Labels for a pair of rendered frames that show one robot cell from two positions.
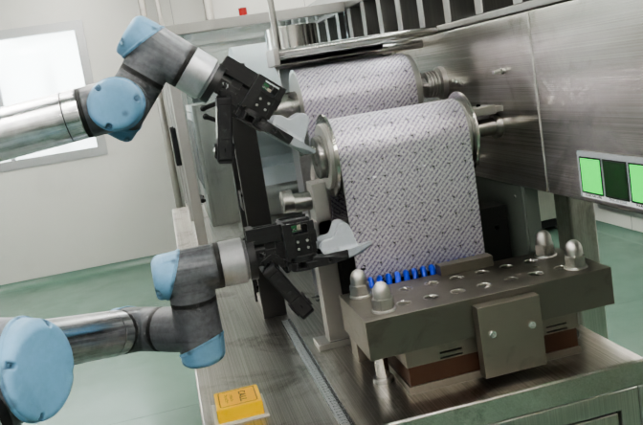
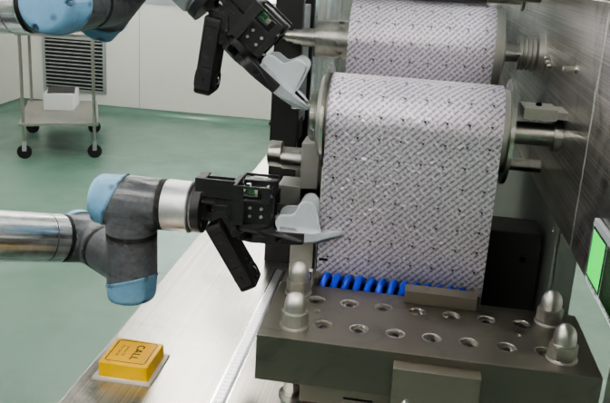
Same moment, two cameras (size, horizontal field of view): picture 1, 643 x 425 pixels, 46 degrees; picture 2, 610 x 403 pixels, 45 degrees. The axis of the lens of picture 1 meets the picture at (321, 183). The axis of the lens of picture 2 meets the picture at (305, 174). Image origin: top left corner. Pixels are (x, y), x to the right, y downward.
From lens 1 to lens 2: 46 cm
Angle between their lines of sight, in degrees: 20
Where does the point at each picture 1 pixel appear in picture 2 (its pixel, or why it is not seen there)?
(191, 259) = (129, 191)
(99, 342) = (17, 246)
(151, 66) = not seen: outside the picture
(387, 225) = (365, 219)
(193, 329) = (116, 264)
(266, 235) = (217, 190)
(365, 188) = (349, 168)
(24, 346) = not seen: outside the picture
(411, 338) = (309, 370)
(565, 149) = (592, 207)
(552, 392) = not seen: outside the picture
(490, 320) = (407, 387)
